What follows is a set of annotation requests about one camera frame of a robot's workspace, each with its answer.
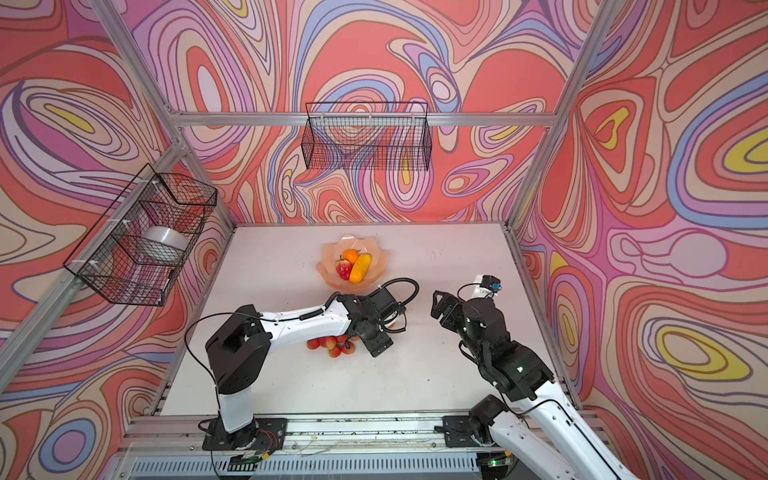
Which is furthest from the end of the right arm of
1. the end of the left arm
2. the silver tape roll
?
the silver tape roll

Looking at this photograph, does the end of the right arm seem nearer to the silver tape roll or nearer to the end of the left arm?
the end of the left arm

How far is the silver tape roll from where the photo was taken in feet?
2.38
